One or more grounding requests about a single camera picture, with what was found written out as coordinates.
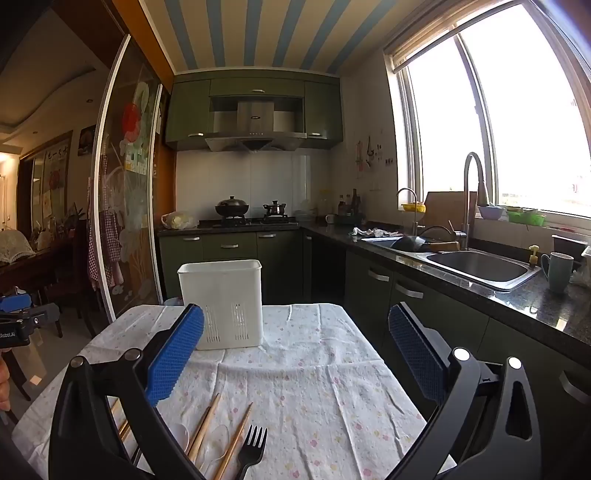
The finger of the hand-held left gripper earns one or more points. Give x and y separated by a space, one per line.
44 316
16 304

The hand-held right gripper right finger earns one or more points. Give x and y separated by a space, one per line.
415 355

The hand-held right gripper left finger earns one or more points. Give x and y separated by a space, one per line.
173 357

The white slotted utensil holder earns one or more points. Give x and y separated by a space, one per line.
221 286

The clear plastic spoon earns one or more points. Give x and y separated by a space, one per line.
220 436

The black plastic fork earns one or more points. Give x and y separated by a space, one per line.
251 454

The dark wooden dining table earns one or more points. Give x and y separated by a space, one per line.
41 267

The dark wooden chair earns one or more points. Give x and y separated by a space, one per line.
69 277

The lace food cover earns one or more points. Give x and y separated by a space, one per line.
16 249

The checked apron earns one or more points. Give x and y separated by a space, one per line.
99 249

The steel kitchen sink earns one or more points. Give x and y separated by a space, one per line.
480 267

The floral white tablecloth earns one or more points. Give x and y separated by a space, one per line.
300 369

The framed glass cabinet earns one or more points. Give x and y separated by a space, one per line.
51 184

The crumpled dish rag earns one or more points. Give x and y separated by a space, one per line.
369 232

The translucent plastic bag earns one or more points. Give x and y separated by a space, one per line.
178 220

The small steel faucet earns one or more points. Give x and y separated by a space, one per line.
415 217

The wooden cutting board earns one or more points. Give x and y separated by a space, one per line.
443 210

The yellow drain basket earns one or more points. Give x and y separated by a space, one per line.
413 207

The small yellow bottle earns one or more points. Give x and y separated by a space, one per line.
534 258

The tall steel faucet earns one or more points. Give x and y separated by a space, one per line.
467 207

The gas stove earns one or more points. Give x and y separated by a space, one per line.
254 222

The frosted glass sliding door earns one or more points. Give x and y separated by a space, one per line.
134 184

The black wok with lid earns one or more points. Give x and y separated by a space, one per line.
231 207

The lavender plastic bowl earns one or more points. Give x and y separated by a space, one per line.
491 213

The row of condiment bottles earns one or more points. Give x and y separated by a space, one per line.
348 205

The pale green mug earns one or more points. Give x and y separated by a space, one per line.
558 272

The green plastic basket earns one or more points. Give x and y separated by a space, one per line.
526 217

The small cooking pot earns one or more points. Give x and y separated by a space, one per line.
275 210

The steel range hood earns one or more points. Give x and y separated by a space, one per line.
255 138

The green upper cabinets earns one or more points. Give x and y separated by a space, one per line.
189 110

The kitchen window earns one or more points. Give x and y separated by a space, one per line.
531 115

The dark wall picture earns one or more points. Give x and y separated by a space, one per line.
86 141

